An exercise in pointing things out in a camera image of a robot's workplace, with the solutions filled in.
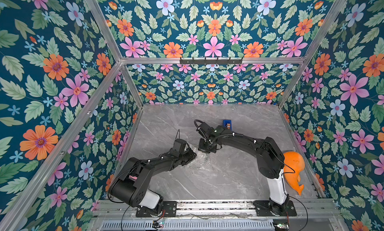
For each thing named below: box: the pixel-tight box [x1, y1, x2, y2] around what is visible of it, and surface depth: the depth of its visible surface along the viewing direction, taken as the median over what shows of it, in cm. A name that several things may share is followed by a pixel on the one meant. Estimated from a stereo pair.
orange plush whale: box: [283, 151, 305, 196], surface depth 82 cm
